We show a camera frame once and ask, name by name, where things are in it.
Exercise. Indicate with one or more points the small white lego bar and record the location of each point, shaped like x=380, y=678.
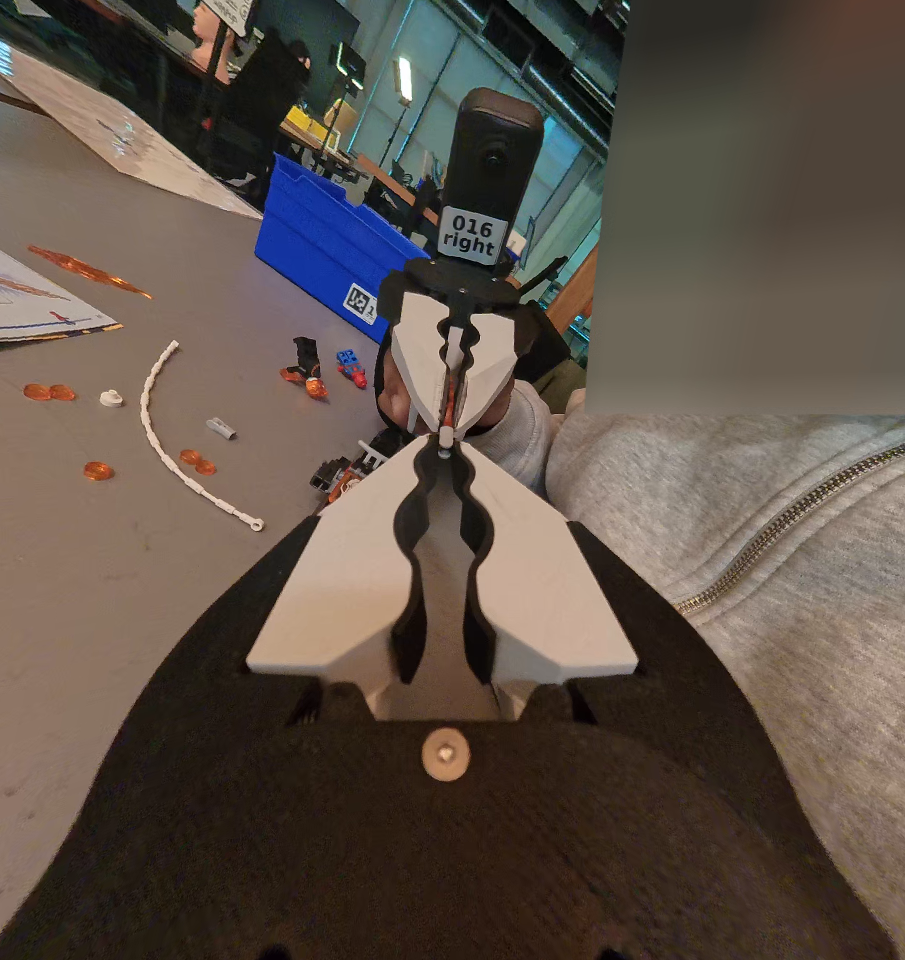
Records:
x=446, y=441

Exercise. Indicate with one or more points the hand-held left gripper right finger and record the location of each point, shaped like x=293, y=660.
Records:
x=550, y=592

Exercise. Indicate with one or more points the wooden post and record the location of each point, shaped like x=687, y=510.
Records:
x=576, y=292

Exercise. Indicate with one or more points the blue and red lego assembly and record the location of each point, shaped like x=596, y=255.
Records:
x=350, y=367

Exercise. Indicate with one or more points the blue plastic bin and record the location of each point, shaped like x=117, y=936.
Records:
x=317, y=240

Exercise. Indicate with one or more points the black and orange lego assembly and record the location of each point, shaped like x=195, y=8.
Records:
x=302, y=367

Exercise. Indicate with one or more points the black lego motorcycle model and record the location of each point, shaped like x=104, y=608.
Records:
x=347, y=472

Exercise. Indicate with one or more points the white printed board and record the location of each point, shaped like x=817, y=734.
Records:
x=107, y=127

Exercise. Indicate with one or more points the transparent orange lego flame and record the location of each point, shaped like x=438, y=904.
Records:
x=85, y=270
x=449, y=405

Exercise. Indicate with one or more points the white round lego stud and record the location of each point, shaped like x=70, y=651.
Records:
x=110, y=399

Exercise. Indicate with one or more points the lego instruction booklet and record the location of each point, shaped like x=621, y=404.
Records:
x=25, y=300

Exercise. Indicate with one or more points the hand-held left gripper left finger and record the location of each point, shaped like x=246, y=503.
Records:
x=325, y=592

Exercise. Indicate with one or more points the light grey lego connector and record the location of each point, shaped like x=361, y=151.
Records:
x=221, y=428

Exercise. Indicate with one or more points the person's right hand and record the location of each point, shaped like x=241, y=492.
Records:
x=396, y=409

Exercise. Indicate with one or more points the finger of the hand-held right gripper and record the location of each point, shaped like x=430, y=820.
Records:
x=490, y=360
x=419, y=352

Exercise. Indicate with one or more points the grey zip hoodie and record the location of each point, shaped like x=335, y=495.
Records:
x=760, y=637

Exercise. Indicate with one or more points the studio light panel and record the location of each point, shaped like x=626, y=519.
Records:
x=404, y=76

